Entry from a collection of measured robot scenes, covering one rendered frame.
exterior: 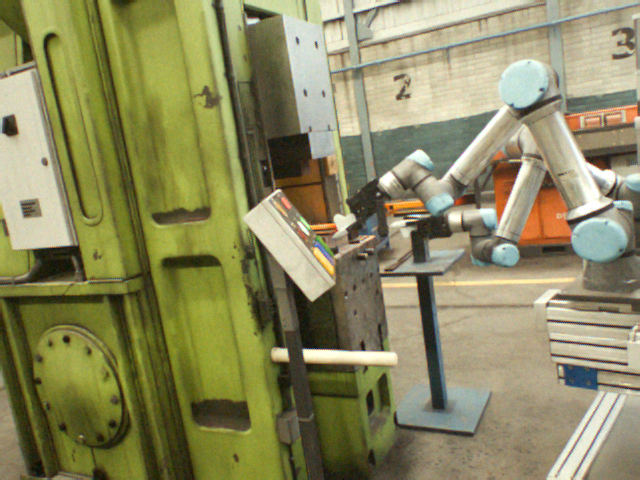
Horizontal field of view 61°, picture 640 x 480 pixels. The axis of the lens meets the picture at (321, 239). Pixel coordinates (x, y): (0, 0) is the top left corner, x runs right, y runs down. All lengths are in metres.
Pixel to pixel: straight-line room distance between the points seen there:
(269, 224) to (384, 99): 8.69
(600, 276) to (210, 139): 1.22
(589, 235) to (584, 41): 8.14
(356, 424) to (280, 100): 1.24
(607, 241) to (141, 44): 1.58
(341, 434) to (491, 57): 8.01
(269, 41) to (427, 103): 7.88
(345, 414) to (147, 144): 1.25
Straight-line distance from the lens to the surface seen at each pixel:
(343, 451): 2.30
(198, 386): 2.21
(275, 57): 1.99
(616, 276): 1.62
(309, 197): 2.41
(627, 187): 2.11
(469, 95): 9.63
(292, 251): 1.39
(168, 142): 2.01
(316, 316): 2.11
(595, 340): 1.69
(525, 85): 1.45
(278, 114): 1.98
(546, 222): 5.52
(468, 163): 1.67
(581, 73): 9.48
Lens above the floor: 1.30
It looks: 9 degrees down
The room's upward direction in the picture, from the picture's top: 9 degrees counter-clockwise
